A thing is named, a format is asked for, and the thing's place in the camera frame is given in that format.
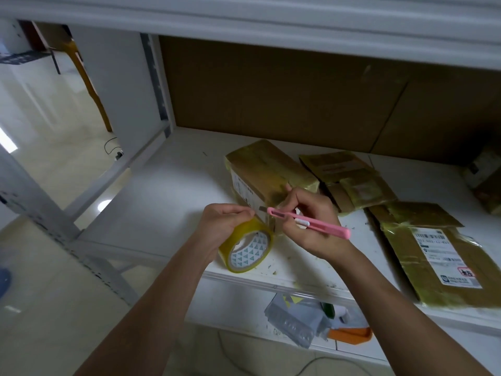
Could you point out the person's left hand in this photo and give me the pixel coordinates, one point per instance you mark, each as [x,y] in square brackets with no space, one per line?
[221,227]

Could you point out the person's right hand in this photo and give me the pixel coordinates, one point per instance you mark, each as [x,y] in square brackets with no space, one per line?
[317,231]

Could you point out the pink utility knife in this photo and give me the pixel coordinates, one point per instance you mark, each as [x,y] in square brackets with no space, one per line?
[333,227]

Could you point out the yellow tape roll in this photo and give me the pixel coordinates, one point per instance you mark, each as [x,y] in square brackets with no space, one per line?
[247,250]

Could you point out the small taped carton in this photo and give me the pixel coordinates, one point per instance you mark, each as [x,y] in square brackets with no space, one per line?
[348,176]

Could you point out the wide barcode label cardboard box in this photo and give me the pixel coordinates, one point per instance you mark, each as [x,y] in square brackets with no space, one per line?
[258,172]

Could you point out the white metal shelf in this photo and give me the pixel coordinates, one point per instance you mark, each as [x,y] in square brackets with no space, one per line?
[156,199]

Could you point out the stack of cardboard boxes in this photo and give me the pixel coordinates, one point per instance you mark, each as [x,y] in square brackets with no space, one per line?
[438,246]

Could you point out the person's right forearm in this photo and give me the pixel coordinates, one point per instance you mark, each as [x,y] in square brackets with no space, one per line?
[415,317]

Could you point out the person's left forearm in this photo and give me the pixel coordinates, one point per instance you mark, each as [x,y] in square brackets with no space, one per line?
[145,325]

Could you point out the orange plastic object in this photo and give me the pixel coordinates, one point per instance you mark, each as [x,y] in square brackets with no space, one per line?
[351,334]

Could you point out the wooden chair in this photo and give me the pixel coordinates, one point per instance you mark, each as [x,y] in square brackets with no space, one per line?
[82,78]

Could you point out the blue round object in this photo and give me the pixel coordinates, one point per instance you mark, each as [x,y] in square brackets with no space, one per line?
[5,282]

